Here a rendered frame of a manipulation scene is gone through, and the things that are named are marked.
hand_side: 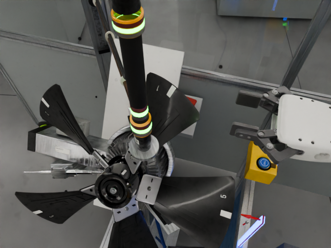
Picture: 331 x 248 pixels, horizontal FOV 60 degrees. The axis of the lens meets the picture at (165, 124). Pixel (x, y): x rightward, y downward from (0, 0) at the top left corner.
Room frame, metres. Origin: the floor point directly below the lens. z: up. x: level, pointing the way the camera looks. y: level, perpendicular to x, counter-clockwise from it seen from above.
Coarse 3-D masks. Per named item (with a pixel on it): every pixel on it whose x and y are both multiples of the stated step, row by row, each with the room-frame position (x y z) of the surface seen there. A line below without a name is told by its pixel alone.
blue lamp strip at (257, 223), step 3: (261, 219) 0.24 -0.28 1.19; (255, 222) 0.25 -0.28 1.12; (258, 222) 0.24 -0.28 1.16; (261, 222) 0.23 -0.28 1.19; (255, 225) 0.24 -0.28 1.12; (258, 225) 0.23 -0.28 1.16; (252, 228) 0.24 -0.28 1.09; (255, 228) 0.23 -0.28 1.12; (249, 231) 0.24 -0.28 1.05; (252, 231) 0.23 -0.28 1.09; (246, 234) 0.24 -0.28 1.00; (249, 234) 0.23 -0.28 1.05; (243, 237) 0.24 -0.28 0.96; (246, 237) 0.23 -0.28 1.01; (240, 240) 0.24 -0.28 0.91; (243, 240) 0.23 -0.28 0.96; (240, 243) 0.23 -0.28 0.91
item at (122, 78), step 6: (96, 0) 0.76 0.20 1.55; (102, 12) 0.71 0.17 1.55; (102, 18) 0.68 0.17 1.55; (108, 30) 0.63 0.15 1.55; (108, 36) 0.61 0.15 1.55; (114, 36) 0.62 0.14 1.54; (114, 48) 0.56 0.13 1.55; (114, 54) 0.54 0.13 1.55; (120, 60) 0.52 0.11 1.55; (120, 66) 0.49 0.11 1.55; (120, 78) 0.46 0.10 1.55
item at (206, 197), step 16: (224, 176) 0.36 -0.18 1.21; (160, 192) 0.32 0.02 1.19; (176, 192) 0.32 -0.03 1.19; (192, 192) 0.32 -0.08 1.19; (208, 192) 0.32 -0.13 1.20; (224, 192) 0.31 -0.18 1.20; (160, 208) 0.27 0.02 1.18; (176, 208) 0.27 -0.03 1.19; (192, 208) 0.27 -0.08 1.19; (208, 208) 0.27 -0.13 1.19; (224, 208) 0.27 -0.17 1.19; (176, 224) 0.23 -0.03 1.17; (192, 224) 0.23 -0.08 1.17; (208, 224) 0.23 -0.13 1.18; (224, 224) 0.23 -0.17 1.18; (208, 240) 0.19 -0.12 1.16
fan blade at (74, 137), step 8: (56, 88) 0.54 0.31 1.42; (48, 96) 0.54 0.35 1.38; (56, 96) 0.53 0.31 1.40; (64, 96) 0.52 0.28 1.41; (40, 104) 0.56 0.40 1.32; (48, 104) 0.54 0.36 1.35; (56, 104) 0.52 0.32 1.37; (64, 104) 0.50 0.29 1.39; (40, 112) 0.56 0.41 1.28; (48, 112) 0.54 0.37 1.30; (56, 112) 0.52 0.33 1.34; (64, 112) 0.50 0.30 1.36; (48, 120) 0.55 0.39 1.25; (56, 120) 0.52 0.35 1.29; (64, 120) 0.49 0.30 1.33; (72, 120) 0.47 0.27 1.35; (64, 128) 0.50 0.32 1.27; (72, 128) 0.47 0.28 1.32; (80, 128) 0.45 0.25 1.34; (72, 136) 0.48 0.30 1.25; (80, 136) 0.45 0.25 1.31; (80, 144) 0.46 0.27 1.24; (88, 144) 0.43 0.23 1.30; (88, 152) 0.44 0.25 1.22
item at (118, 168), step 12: (120, 156) 0.44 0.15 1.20; (108, 168) 0.38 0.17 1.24; (120, 168) 0.37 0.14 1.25; (144, 168) 0.40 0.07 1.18; (96, 180) 0.34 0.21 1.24; (108, 180) 0.34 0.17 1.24; (120, 180) 0.33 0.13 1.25; (132, 180) 0.34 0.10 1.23; (96, 192) 0.31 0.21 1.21; (108, 192) 0.31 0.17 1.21; (120, 192) 0.31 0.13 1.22; (132, 192) 0.30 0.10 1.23; (108, 204) 0.28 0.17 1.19; (120, 204) 0.28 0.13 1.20
